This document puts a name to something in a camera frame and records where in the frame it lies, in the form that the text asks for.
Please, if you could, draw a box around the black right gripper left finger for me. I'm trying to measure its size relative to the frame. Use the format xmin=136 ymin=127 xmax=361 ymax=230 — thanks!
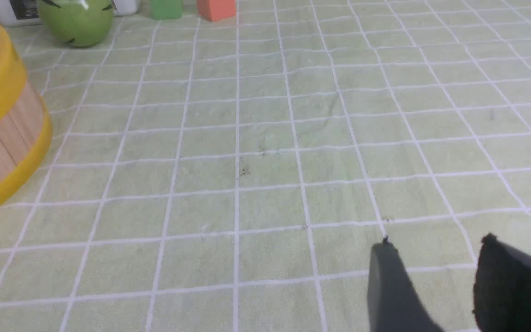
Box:
xmin=368 ymin=236 xmax=443 ymax=332

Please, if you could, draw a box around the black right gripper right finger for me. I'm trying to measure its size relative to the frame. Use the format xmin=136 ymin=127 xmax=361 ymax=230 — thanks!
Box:
xmin=473 ymin=233 xmax=531 ymax=332

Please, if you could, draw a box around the yellow bamboo steamer base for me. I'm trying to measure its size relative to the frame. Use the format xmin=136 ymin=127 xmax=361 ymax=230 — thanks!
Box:
xmin=0 ymin=26 xmax=53 ymax=206

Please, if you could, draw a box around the green checkered tablecloth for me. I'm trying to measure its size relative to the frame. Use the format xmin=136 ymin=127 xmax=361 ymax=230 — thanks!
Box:
xmin=0 ymin=0 xmax=531 ymax=332

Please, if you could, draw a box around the orange block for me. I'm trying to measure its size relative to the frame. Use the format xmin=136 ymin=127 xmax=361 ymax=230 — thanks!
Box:
xmin=196 ymin=0 xmax=237 ymax=22

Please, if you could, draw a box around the green block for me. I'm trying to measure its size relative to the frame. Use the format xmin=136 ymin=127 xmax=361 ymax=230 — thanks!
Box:
xmin=149 ymin=0 xmax=183 ymax=20

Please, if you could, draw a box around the green apple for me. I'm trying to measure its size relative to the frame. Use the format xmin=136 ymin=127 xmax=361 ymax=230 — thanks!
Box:
xmin=36 ymin=0 xmax=114 ymax=48

